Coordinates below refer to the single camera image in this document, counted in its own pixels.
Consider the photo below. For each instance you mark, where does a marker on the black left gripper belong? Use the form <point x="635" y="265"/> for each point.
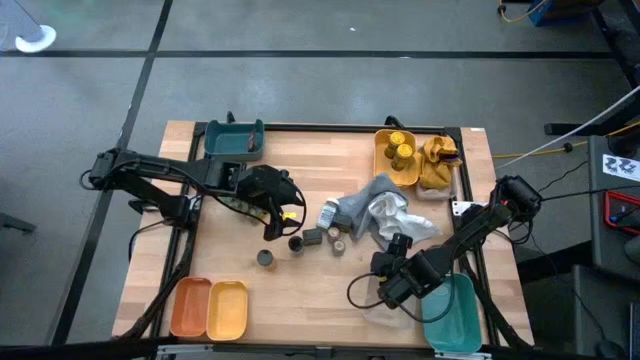
<point x="265" y="187"/>

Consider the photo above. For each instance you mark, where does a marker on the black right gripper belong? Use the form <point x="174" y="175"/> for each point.
<point x="410" y="282"/>

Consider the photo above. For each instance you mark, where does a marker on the black spice tin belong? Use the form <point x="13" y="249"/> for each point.
<point x="312" y="236"/>
<point x="343" y="223"/>

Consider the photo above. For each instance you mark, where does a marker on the white spice jar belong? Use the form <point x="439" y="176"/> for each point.
<point x="327" y="214"/>

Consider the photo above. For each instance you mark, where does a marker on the small glass spice jar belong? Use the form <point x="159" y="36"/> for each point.
<point x="333" y="234"/>
<point x="339" y="247"/>

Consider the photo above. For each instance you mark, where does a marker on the yellow lid spice jar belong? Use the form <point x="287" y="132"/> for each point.
<point x="395" y="141"/>
<point x="403" y="156"/>

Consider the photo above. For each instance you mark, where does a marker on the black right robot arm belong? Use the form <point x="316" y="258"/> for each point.
<point x="480" y="225"/>

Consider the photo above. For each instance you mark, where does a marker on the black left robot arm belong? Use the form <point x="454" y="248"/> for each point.
<point x="150" y="170"/>

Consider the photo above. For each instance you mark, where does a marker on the grey round puck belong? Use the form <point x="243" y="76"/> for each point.
<point x="265" y="258"/>

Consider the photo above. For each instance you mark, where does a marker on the green artificial succulent plant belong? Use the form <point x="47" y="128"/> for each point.
<point x="235" y="203"/>

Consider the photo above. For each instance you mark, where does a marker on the teal green plastic bin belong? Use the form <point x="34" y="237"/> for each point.
<point x="452" y="325"/>

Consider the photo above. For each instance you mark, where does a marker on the white cloth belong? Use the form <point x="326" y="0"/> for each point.
<point x="400" y="220"/>

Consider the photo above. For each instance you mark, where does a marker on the grey cloth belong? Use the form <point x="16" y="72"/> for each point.
<point x="360" y="205"/>

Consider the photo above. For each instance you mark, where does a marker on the dark teal plastic bin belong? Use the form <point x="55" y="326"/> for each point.
<point x="227" y="142"/>

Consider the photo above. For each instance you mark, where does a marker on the yellow plastic bin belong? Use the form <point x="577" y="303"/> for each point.
<point x="227" y="311"/>
<point x="385" y="170"/>

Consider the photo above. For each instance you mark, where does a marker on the orange plastic bin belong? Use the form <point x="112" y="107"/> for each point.
<point x="191" y="307"/>

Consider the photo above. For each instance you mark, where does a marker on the mustard yellow cloth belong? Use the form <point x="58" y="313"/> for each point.
<point x="437" y="160"/>

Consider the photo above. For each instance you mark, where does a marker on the grey cabinet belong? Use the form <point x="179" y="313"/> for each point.
<point x="600" y="250"/>

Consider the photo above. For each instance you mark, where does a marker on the red device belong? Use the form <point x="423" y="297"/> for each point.
<point x="612" y="210"/>

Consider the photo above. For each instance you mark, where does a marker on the white printed sticker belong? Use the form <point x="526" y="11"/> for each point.
<point x="620" y="167"/>

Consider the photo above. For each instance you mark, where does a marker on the grey chair leg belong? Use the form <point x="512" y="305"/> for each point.
<point x="17" y="223"/>

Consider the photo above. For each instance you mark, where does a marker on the blue box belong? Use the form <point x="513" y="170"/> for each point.
<point x="560" y="11"/>

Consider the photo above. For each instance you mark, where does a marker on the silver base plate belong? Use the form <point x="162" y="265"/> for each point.
<point x="462" y="207"/>

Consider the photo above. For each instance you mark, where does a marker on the black metal table frame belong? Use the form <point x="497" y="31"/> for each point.
<point x="325" y="127"/>

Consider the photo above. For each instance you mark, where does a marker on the silver aluminium rail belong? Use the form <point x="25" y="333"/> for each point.
<point x="250" y="350"/>

